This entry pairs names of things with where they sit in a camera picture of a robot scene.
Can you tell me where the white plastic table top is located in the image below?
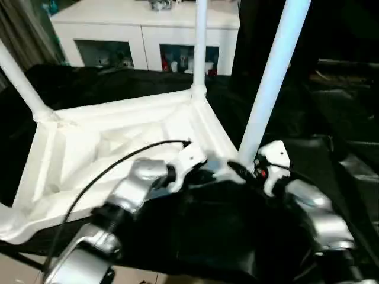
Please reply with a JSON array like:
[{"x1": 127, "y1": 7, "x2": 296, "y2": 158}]
[{"x1": 0, "y1": 85, "x2": 246, "y2": 245}]

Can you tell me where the grey curtain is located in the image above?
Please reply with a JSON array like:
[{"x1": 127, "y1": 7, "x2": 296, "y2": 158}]
[{"x1": 0, "y1": 0, "x2": 65, "y2": 81}]

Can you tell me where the black tripod leg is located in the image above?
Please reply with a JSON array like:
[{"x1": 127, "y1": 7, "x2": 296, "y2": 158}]
[{"x1": 0, "y1": 244, "x2": 44, "y2": 270}]

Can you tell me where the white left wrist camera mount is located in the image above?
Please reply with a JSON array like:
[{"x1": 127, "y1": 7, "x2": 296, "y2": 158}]
[{"x1": 165, "y1": 141, "x2": 208, "y2": 192}]

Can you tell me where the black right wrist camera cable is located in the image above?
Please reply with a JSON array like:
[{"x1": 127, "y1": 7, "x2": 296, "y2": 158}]
[{"x1": 266, "y1": 164, "x2": 329, "y2": 193}]

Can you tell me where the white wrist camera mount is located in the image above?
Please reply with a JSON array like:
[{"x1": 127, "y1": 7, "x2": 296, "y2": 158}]
[
  {"x1": 256, "y1": 140, "x2": 291, "y2": 198},
  {"x1": 165, "y1": 141, "x2": 208, "y2": 192}
]

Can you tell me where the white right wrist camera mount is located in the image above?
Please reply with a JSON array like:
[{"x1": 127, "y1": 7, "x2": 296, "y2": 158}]
[{"x1": 256, "y1": 140, "x2": 291, "y2": 198}]

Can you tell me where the black work mat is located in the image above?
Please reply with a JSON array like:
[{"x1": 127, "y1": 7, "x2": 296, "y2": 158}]
[{"x1": 0, "y1": 63, "x2": 379, "y2": 284}]

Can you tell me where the white plastic table leg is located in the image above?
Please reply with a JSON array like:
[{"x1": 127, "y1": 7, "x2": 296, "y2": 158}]
[
  {"x1": 238, "y1": 0, "x2": 312, "y2": 172},
  {"x1": 0, "y1": 40, "x2": 56, "y2": 122},
  {"x1": 191, "y1": 0, "x2": 210, "y2": 95}
]

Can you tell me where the white glass-door cabinet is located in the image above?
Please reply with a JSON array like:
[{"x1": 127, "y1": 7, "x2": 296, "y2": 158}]
[{"x1": 49, "y1": 0, "x2": 240, "y2": 76}]

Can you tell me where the dark item on cabinet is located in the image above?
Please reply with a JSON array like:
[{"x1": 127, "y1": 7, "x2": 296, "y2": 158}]
[{"x1": 147, "y1": 0, "x2": 173, "y2": 11}]

